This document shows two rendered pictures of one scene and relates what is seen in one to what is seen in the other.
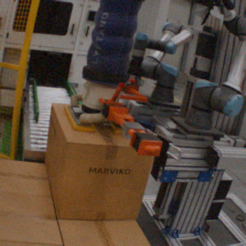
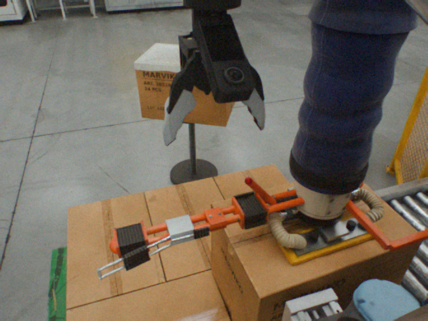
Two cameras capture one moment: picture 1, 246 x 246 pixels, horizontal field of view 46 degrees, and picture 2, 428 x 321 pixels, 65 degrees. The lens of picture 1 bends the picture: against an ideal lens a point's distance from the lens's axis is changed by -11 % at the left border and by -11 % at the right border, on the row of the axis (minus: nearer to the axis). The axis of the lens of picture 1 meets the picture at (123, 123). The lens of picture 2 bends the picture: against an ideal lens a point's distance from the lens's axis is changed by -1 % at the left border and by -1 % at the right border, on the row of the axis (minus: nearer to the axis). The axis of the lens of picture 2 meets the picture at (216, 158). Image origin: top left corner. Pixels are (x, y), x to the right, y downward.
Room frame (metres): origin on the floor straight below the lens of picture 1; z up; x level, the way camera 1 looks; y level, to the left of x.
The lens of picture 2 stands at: (1.22, -0.70, 1.80)
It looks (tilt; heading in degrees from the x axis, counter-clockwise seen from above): 36 degrees down; 92
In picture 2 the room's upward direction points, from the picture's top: straight up
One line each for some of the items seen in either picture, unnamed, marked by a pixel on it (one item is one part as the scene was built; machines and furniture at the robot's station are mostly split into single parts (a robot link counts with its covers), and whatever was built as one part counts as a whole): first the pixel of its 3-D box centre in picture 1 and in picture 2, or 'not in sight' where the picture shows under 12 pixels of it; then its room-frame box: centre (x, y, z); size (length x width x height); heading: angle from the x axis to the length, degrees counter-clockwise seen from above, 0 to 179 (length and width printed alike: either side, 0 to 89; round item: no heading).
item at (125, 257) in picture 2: (155, 138); (156, 251); (1.04, -0.12, 1.07); 0.31 x 0.03 x 0.05; 34
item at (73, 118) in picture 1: (78, 114); not in sight; (1.49, 0.22, 0.97); 0.34 x 0.10 x 0.05; 22
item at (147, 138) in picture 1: (145, 143); (131, 239); (0.97, -0.08, 1.07); 0.08 x 0.07 x 0.05; 22
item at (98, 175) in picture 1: (90, 157); (303, 256); (1.52, 0.13, 0.74); 0.60 x 0.40 x 0.40; 22
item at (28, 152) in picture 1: (75, 157); not in sight; (1.85, 0.25, 0.58); 0.70 x 0.03 x 0.06; 111
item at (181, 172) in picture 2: not in sight; (192, 144); (0.96, 1.53, 0.31); 0.40 x 0.40 x 0.62
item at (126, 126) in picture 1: (132, 131); (179, 229); (1.09, -0.04, 1.07); 0.07 x 0.07 x 0.04; 22
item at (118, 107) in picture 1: (115, 111); (249, 209); (1.29, 0.04, 1.07); 0.10 x 0.08 x 0.06; 112
